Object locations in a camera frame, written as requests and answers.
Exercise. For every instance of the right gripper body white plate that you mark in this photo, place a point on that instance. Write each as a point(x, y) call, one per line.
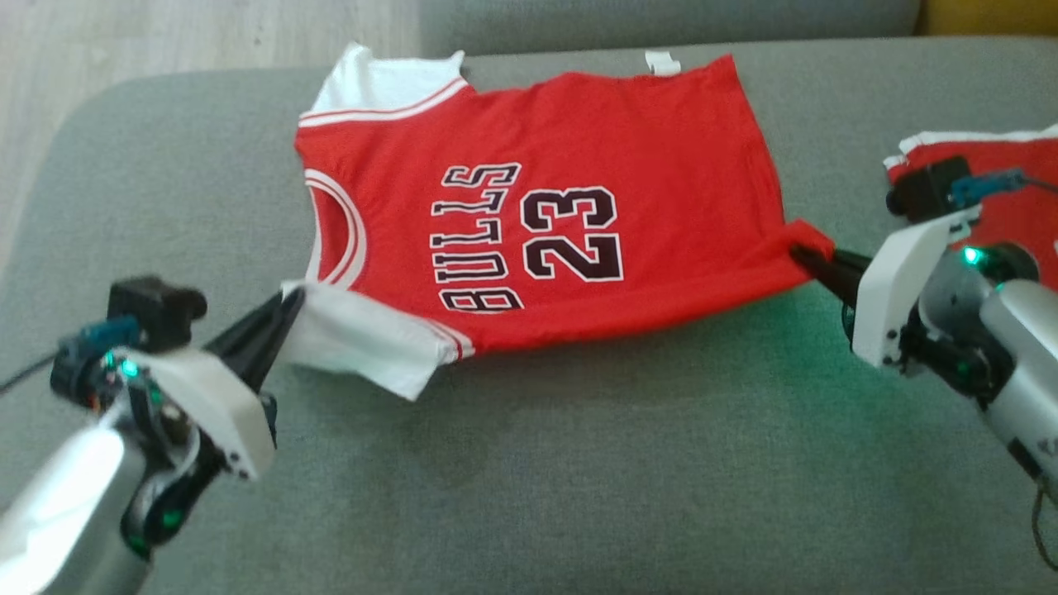
point(897, 289)

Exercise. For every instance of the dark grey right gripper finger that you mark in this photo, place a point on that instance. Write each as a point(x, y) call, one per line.
point(839, 262)
point(843, 285)

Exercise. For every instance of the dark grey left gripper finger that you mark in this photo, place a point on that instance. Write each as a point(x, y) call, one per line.
point(273, 364)
point(256, 326)

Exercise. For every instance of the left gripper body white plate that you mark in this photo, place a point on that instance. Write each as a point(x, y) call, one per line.
point(223, 413)

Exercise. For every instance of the red shorts with white stripes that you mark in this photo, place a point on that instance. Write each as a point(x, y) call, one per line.
point(1025, 223)

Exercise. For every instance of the red Bulls 23 jersey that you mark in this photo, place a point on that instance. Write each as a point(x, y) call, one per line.
point(620, 124)

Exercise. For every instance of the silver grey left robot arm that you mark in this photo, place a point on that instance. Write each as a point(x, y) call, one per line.
point(74, 496)

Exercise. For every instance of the large yellow sofa back cushion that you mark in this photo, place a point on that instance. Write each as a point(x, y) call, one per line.
point(992, 15)

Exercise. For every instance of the grey sofa back cushion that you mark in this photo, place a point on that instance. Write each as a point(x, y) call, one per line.
point(661, 21)

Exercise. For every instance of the large grey sofa chaise cushion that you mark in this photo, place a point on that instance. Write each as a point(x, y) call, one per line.
point(579, 496)

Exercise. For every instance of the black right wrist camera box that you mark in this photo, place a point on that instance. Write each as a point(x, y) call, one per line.
point(926, 190)

